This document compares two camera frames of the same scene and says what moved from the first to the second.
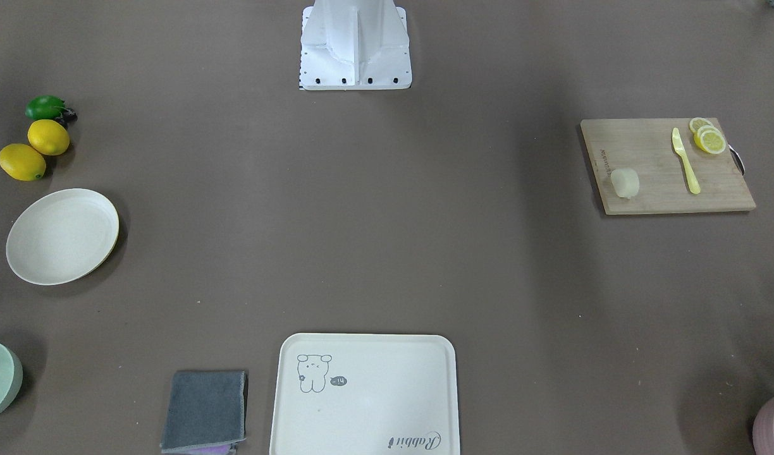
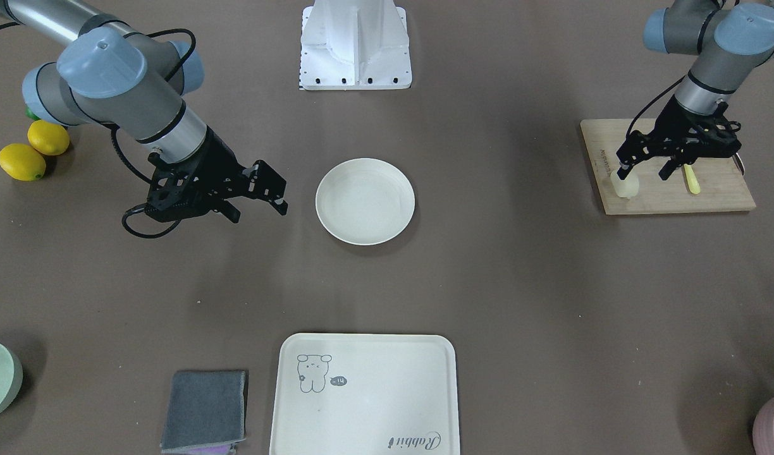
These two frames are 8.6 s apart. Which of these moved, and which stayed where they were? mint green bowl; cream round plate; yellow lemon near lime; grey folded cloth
Moved: cream round plate
Stayed: mint green bowl; grey folded cloth; yellow lemon near lime
